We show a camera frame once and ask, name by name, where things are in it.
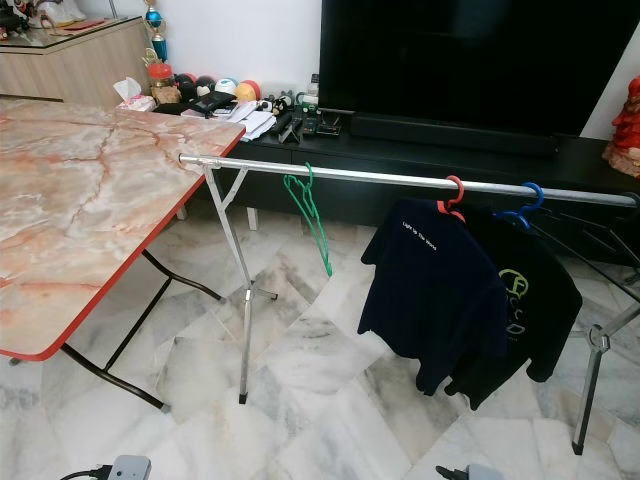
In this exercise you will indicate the navy t-shirt red trim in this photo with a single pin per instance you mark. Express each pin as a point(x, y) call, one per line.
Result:
point(430, 290)

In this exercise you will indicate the red plastic hanger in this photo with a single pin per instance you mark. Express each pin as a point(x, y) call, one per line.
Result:
point(458, 190)

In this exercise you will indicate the green plastic hanger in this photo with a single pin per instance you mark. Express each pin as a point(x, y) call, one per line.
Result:
point(319, 232)

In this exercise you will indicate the blue plastic hanger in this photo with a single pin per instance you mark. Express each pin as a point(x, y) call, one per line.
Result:
point(540, 195)

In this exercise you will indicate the marble top folding table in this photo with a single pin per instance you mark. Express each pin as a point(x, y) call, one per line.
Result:
point(90, 200)

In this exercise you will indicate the wooden sideboard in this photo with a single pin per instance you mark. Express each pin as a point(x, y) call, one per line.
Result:
point(80, 65)

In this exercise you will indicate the pink tissue box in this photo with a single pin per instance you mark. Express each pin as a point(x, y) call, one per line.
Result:
point(135, 101)

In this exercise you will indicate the red lidded glass jar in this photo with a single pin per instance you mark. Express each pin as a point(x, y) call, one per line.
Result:
point(160, 88)

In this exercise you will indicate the black plush toy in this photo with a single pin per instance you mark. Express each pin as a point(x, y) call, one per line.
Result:
point(195, 87)

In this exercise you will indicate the blue gold trophy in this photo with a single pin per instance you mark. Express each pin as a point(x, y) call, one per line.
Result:
point(155, 42)

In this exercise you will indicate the black wallet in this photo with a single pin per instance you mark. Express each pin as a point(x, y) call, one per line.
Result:
point(212, 103)

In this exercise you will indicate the white teal round ball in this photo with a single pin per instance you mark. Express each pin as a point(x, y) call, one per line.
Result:
point(226, 86)

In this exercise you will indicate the white paper stack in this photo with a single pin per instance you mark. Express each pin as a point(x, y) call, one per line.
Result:
point(255, 122)

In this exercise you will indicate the orange round ball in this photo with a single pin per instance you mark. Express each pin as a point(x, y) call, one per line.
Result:
point(249, 91)

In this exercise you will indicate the clear plastic bottle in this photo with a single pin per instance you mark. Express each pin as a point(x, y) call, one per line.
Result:
point(312, 95)

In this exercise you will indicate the black soundbar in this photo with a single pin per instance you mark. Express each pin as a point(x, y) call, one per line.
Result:
point(450, 132)

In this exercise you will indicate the black TV console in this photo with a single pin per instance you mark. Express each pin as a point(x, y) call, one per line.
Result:
point(460, 160)

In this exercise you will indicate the black flat television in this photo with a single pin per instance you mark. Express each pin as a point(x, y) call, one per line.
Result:
point(460, 60)

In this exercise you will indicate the black t-shirt green logo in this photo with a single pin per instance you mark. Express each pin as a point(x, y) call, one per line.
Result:
point(545, 320)

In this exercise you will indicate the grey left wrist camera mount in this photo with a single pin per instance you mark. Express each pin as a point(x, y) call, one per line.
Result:
point(130, 470)

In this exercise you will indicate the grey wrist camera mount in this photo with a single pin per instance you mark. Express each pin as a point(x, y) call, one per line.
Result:
point(130, 470)
point(485, 474)

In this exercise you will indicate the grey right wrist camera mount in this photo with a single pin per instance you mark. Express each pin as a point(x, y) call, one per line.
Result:
point(485, 474)

